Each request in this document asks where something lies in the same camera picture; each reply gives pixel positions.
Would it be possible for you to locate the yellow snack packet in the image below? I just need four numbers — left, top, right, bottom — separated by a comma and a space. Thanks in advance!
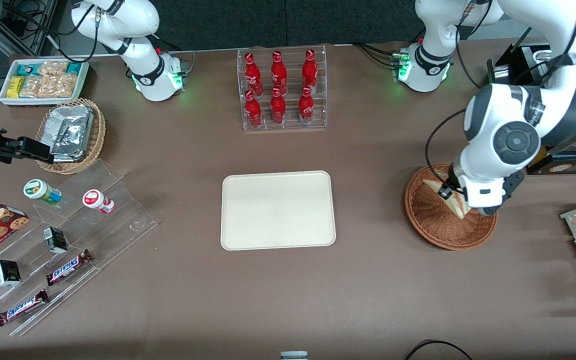
6, 76, 27, 100

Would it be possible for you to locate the white rectangular snack tray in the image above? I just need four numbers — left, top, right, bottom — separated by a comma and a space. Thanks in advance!
0, 59, 91, 107

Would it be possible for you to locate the brown round wicker basket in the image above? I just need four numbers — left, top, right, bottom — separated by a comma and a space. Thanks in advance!
404, 163, 499, 251

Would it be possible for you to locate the clear acrylic bottle rack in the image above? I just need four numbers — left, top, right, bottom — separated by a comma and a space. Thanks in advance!
236, 44, 328, 132

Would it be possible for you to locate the small black drink carton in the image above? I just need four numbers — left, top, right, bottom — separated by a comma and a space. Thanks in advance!
0, 259, 22, 288
43, 226, 69, 255

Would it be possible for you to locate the red cola bottle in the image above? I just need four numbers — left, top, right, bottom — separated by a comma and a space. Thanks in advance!
270, 50, 288, 96
301, 48, 319, 95
244, 90, 263, 129
298, 86, 316, 126
269, 88, 287, 126
244, 52, 263, 97

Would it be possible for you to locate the green cap yogurt bottle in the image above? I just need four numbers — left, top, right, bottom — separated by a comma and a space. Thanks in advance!
23, 179, 63, 206

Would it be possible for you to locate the triangular sandwich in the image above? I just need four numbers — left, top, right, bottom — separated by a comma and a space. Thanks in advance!
423, 177, 472, 221

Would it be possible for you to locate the light wicker basket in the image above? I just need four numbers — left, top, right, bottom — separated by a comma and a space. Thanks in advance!
35, 98, 107, 175

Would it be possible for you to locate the Snickers chocolate bar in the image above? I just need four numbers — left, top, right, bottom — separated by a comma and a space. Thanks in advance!
0, 289, 50, 327
45, 249, 94, 287

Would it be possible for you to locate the dark equipment rack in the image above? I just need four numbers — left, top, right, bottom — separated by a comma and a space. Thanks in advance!
0, 0, 60, 57

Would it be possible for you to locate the red cap yogurt bottle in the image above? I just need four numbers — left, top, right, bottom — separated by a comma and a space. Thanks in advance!
82, 189, 116, 215

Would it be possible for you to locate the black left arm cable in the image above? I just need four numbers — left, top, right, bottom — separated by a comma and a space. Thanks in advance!
424, 0, 494, 195

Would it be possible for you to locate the black base cable bundle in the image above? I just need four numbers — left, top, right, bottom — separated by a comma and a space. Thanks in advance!
352, 42, 403, 69

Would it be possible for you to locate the clear acrylic stepped shelf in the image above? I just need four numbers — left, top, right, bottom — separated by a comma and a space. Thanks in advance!
0, 158, 159, 337

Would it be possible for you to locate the cream plastic serving tray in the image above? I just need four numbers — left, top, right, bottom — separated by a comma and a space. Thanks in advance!
220, 170, 337, 251

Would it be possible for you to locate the black looped floor cable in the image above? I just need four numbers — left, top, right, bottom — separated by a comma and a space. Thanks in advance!
403, 339, 474, 360

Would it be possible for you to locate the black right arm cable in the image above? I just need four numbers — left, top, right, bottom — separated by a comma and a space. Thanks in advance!
2, 0, 102, 64

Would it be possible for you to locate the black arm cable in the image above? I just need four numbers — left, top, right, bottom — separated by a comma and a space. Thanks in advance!
2, 0, 102, 64
424, 0, 494, 195

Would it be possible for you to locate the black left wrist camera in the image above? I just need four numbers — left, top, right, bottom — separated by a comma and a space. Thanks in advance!
437, 166, 465, 199

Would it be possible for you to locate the silver foil packet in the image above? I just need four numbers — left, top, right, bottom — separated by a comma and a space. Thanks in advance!
49, 104, 94, 127
48, 118, 93, 162

